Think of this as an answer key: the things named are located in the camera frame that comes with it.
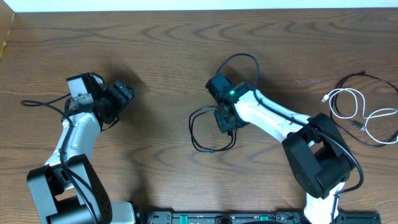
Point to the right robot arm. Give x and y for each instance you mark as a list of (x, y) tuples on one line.
[(317, 154)]

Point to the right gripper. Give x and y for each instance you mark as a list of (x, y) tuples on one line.
[(223, 126)]

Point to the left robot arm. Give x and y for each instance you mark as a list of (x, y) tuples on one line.
[(66, 189)]

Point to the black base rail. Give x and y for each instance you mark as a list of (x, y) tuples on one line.
[(282, 216)]

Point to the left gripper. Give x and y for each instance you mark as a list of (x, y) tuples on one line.
[(121, 93)]

